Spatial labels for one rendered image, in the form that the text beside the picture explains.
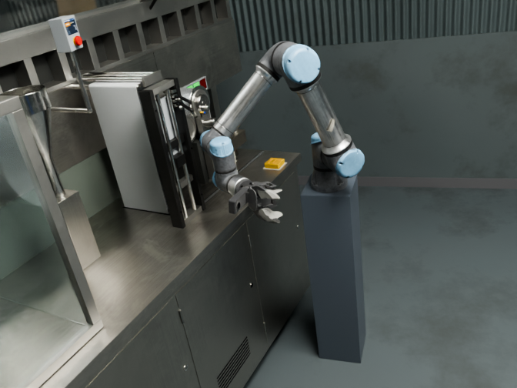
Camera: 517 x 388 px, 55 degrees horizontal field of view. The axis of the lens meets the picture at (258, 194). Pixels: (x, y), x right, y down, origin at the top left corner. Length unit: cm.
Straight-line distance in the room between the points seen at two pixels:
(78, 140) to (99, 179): 20
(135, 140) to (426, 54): 224
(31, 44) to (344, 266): 148
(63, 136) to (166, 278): 74
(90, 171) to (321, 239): 100
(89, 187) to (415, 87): 235
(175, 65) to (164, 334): 137
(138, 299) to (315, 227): 82
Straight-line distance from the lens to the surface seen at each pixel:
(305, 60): 166
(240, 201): 157
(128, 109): 195
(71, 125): 212
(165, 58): 253
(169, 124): 187
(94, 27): 223
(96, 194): 223
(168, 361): 182
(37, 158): 133
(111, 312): 163
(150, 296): 164
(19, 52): 199
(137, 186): 210
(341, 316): 235
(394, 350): 260
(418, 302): 286
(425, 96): 370
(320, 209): 204
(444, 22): 359
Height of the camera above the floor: 185
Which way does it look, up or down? 27 degrees down
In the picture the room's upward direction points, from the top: 9 degrees counter-clockwise
